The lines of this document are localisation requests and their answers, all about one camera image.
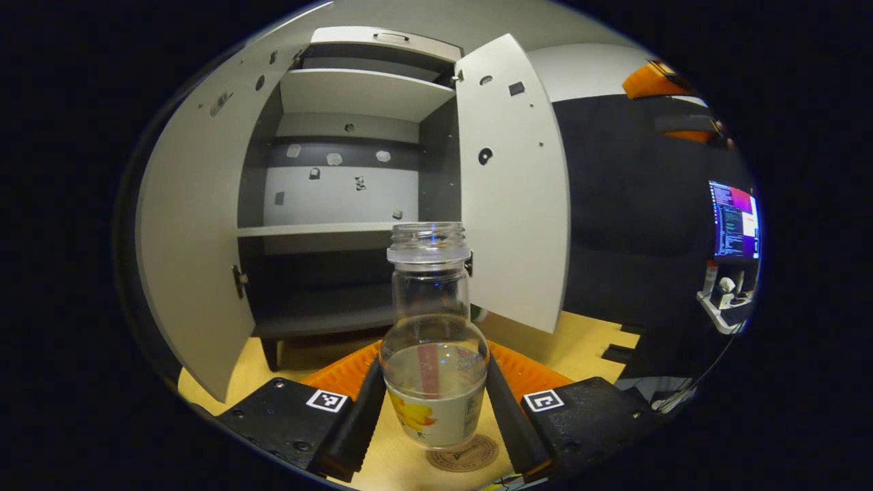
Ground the clear glass bottle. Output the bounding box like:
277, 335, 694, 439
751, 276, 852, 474
379, 222, 490, 449

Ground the round brown coaster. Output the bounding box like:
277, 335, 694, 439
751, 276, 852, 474
426, 434, 500, 473

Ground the computer monitor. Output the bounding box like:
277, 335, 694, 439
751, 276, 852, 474
709, 181, 760, 261

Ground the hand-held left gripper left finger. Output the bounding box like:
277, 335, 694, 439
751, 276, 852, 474
217, 341, 387, 483

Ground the white door with black cat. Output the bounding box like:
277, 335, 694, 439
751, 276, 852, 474
454, 33, 572, 335

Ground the white cabinet drawer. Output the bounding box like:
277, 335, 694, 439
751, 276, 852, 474
310, 26, 464, 62

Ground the white cabinet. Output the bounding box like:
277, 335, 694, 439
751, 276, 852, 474
235, 26, 473, 372

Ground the black backdrop cloth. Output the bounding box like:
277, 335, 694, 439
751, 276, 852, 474
549, 92, 758, 403

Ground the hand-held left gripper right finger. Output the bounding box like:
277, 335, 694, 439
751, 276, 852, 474
484, 341, 659, 480

